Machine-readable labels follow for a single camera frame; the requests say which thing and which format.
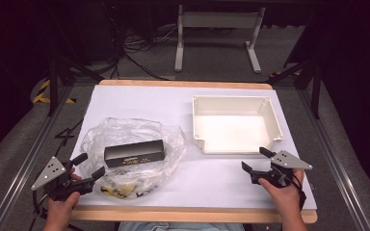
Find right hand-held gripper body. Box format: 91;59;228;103
250;149;313;190

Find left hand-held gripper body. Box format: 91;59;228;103
31;156;96;202

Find white plastic bin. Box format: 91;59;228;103
191;94;285;155

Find black rectangular box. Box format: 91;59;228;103
103;139;166;168

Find clear plastic bag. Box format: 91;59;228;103
79;116;188;200

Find person's right hand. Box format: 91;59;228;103
258;168;305;217

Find person's left hand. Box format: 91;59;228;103
45;171;82;223

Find yellow and black packet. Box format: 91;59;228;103
100;178;159;199

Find white paper sheet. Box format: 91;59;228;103
70;84;318;212

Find yellow and black hazard tape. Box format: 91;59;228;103
32;79;77;105

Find black metal stand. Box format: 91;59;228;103
45;52;106;117
269;56;323;120

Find white metal stand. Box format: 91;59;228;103
173;4;267;74

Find aluminium rail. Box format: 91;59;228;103
296;89;370;231
0;86;75;231

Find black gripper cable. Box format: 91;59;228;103
28;188;51;231

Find black wrist strap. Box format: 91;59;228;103
289;172;307;211

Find black floor cables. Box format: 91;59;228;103
102;6;178;81

